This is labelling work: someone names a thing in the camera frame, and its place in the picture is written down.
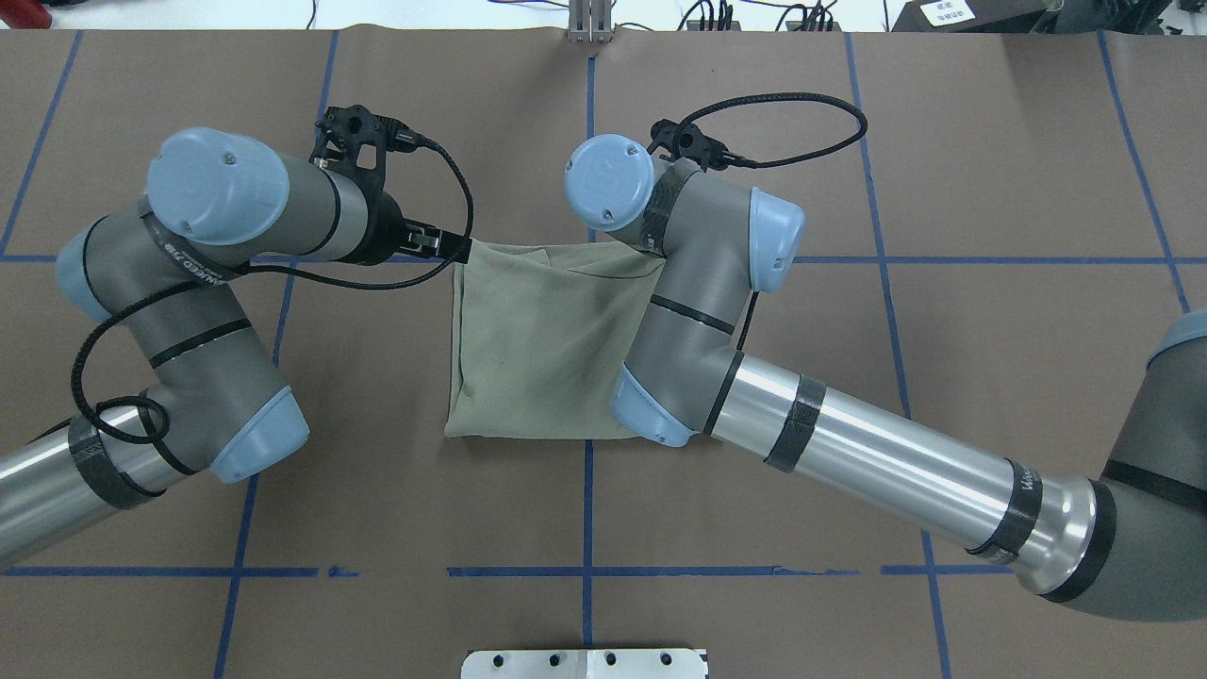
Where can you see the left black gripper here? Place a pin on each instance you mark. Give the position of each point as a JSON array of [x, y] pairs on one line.
[[381, 236]]

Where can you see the olive green long-sleeve shirt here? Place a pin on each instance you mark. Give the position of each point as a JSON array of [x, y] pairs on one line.
[[539, 333]]

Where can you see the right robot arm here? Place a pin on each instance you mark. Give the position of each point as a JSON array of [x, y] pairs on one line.
[[1128, 545]]

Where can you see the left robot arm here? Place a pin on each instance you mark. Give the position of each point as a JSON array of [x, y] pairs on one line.
[[174, 380]]

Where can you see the red cylinder bottle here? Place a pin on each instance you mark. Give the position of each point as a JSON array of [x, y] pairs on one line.
[[25, 14]]

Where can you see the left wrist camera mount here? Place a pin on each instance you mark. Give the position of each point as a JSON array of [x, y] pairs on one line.
[[354, 140]]

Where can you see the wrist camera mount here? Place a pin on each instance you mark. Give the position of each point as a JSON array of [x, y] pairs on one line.
[[686, 140], [354, 140]]

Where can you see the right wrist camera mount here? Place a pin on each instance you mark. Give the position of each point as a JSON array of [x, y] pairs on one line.
[[686, 140]]

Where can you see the aluminium frame post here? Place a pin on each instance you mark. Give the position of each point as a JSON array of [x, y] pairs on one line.
[[590, 21]]

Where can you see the white camera pole with base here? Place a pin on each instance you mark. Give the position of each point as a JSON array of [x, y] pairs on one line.
[[587, 663]]

